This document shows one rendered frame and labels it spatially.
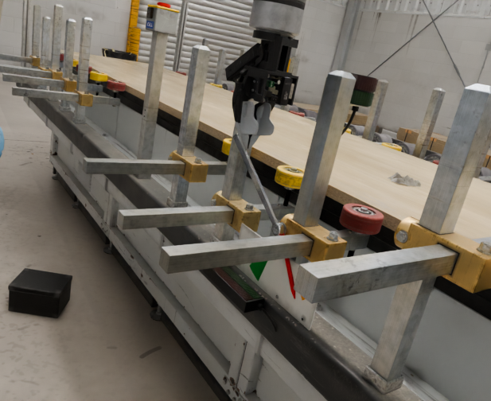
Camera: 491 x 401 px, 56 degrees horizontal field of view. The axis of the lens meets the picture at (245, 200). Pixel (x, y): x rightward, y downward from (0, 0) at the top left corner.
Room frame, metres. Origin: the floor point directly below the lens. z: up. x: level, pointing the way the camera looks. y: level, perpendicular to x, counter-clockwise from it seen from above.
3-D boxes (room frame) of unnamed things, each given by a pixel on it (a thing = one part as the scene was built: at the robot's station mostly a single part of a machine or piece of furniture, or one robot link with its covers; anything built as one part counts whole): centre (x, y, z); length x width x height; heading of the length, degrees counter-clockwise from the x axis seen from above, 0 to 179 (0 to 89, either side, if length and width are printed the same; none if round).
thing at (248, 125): (0.85, 0.02, 1.02); 0.06 x 0.03 x 0.09; 38
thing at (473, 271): (0.61, -0.29, 0.95); 0.13 x 0.06 x 0.05; 38
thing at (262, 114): (0.87, -0.01, 1.02); 0.06 x 0.03 x 0.09; 38
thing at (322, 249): (0.80, -0.14, 0.85); 0.13 x 0.06 x 0.05; 38
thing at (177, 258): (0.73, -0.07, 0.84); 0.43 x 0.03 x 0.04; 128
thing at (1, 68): (2.33, 1.13, 0.84); 0.43 x 0.03 x 0.04; 128
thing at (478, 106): (0.62, -0.27, 0.93); 0.03 x 0.03 x 0.48; 38
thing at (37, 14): (2.80, 1.41, 0.92); 0.03 x 0.03 x 0.48; 38
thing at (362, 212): (0.86, -0.23, 0.85); 0.08 x 0.08 x 0.11
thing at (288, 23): (0.86, 0.01, 1.21); 0.10 x 0.09 x 0.05; 128
